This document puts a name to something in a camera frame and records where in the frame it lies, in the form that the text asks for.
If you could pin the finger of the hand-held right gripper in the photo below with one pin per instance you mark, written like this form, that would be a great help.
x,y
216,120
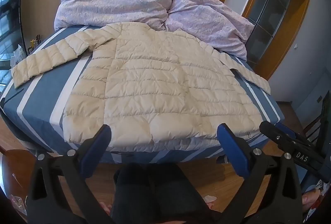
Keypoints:
x,y
274,132

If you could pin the dark flat screen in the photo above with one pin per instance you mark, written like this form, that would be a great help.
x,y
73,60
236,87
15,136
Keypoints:
x,y
10,27

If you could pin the bed with blue striped sheet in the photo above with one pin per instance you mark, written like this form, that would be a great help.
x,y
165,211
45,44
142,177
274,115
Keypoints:
x,y
41,110

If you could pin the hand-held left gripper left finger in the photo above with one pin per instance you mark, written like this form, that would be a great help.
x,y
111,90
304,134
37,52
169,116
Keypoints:
x,y
97,147

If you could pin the beige quilted puffer jacket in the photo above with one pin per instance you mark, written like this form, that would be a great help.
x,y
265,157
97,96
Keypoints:
x,y
160,79

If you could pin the person's right hand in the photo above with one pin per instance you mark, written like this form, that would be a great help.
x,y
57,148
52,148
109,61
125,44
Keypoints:
x,y
314,202

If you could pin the person's legs in dark trousers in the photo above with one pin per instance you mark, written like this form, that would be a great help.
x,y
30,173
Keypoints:
x,y
155,187

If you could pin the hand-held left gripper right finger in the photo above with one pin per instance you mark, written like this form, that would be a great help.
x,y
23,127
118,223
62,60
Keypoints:
x,y
231,147

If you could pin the dark wooden chair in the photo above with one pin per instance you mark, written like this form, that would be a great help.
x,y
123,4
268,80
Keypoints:
x,y
319,120

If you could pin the orange wooden headboard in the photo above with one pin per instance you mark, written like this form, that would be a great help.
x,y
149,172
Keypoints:
x,y
274,7

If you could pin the small clutter on side table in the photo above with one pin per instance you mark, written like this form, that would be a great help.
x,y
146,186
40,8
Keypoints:
x,y
24,49

